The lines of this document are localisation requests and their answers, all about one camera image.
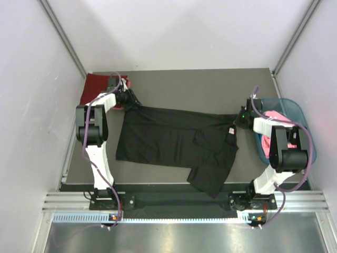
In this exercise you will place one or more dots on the left aluminium corner post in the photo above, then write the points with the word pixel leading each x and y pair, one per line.
pixel 62 35

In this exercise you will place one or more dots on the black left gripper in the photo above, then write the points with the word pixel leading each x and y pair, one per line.
pixel 132 98

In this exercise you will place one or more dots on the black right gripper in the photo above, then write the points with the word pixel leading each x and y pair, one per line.
pixel 237 121

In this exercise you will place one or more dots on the black t shirt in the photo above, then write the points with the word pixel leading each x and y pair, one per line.
pixel 204 143

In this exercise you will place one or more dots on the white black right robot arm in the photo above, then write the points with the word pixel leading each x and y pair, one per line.
pixel 290 152

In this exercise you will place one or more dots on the folded dark red t shirt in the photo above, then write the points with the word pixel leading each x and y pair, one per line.
pixel 95 96

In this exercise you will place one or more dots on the teal plastic laundry basket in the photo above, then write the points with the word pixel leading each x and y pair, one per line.
pixel 282 109

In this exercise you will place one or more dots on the aluminium corner post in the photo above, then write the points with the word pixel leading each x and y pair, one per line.
pixel 62 35
pixel 313 6

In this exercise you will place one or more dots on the grey slotted cable duct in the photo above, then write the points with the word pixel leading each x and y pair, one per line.
pixel 64 217

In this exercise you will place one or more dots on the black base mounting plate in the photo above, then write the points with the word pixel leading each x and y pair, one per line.
pixel 174 201

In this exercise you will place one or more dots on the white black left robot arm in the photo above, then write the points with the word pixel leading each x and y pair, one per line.
pixel 92 133

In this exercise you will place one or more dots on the right aluminium corner post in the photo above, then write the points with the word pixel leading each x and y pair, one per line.
pixel 313 6

